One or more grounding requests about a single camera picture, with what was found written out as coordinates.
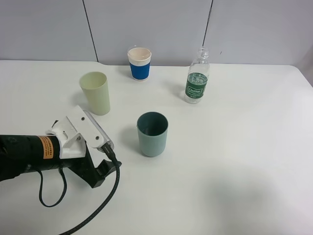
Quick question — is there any teal short cup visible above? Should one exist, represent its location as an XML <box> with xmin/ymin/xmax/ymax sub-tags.
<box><xmin>136</xmin><ymin>112</ymin><xmax>169</xmax><ymax>157</ymax></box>

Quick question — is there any blue sleeved paper cup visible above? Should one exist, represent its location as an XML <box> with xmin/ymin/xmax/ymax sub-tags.
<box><xmin>128</xmin><ymin>46</ymin><xmax>152</xmax><ymax>81</ymax></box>

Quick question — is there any black braided left cable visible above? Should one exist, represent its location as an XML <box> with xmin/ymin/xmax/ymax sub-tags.
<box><xmin>38</xmin><ymin>144</ymin><xmax>122</xmax><ymax>235</ymax></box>

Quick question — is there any clear bottle with green label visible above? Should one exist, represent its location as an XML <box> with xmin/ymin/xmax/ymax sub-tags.
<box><xmin>184</xmin><ymin>47</ymin><xmax>210</xmax><ymax>104</ymax></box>

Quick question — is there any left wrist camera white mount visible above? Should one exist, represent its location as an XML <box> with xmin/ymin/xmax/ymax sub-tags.
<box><xmin>46</xmin><ymin>105</ymin><xmax>114</xmax><ymax>159</ymax></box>

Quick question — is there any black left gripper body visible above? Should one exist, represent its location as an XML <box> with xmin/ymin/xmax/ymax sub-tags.
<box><xmin>36</xmin><ymin>119</ymin><xmax>89</xmax><ymax>172</ymax></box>

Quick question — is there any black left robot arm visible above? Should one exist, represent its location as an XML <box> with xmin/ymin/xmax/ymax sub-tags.
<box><xmin>0</xmin><ymin>117</ymin><xmax>122</xmax><ymax>188</ymax></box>

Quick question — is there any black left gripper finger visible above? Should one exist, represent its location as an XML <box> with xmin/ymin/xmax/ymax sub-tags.
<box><xmin>96</xmin><ymin>160</ymin><xmax>122</xmax><ymax>179</ymax></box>
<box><xmin>69</xmin><ymin>147</ymin><xmax>105</xmax><ymax>188</ymax></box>

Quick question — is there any pale green tall cup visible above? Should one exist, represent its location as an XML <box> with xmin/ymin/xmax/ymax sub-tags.
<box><xmin>79</xmin><ymin>71</ymin><xmax>111</xmax><ymax>116</ymax></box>

